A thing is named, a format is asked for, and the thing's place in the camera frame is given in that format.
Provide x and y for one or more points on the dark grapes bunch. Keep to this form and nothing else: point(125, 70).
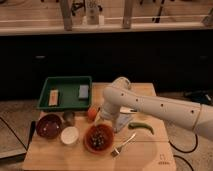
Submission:
point(97, 140)

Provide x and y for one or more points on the wooden block in tray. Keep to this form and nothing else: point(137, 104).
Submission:
point(53, 97)

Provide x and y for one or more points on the grey sponge in tray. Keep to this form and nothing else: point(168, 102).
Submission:
point(83, 91)

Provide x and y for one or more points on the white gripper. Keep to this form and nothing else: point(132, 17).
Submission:
point(125, 116)

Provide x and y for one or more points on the small metal cup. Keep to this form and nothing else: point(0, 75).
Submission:
point(69, 118)

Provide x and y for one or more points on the dark red bowl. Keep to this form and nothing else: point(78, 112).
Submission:
point(49, 126)

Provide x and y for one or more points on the silver fork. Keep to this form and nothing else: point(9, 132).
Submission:
point(117, 150)

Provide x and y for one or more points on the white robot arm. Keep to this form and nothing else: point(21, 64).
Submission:
point(191, 116)

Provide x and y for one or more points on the green plastic tray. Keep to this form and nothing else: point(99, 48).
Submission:
point(68, 99)

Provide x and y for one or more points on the wooden cutting board table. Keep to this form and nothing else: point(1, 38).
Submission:
point(148, 151)

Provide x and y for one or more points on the green chili pepper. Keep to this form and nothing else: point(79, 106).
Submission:
point(137, 125)

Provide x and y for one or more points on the orange-red bowl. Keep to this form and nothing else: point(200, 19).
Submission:
point(108, 134)

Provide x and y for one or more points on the orange fruit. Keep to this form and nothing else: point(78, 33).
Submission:
point(92, 113)

